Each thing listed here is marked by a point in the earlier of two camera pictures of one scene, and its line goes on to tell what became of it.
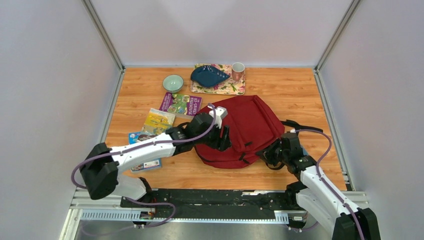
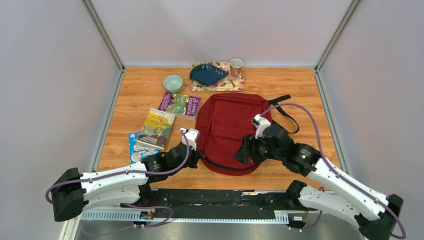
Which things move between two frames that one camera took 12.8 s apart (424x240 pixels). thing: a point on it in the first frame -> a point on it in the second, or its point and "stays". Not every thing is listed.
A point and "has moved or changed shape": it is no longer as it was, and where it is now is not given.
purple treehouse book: x=184 y=106 stays
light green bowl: x=173 y=83 stays
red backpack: x=252 y=124 has moved or changed shape
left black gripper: x=221 y=144 -> x=196 y=155
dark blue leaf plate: x=206 y=76 stays
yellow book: x=158 y=122 stays
